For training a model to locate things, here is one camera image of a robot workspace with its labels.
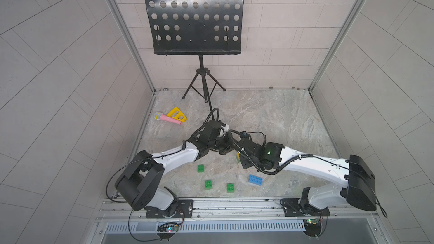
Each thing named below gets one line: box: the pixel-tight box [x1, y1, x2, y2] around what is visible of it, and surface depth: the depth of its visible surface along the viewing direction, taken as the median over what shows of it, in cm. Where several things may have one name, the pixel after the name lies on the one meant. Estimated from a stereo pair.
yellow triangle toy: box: [166, 106, 188, 123], surface depth 104 cm
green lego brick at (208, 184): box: [204, 180, 213, 190], surface depth 80 cm
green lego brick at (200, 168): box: [197, 164, 206, 173], surface depth 84 cm
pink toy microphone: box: [153, 111, 183, 125], surface depth 101 cm
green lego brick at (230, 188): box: [226, 183, 235, 194], surface depth 76 cm
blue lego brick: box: [248, 174, 264, 186], surface depth 80 cm
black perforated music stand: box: [145, 0, 244, 121], surface depth 71 cm
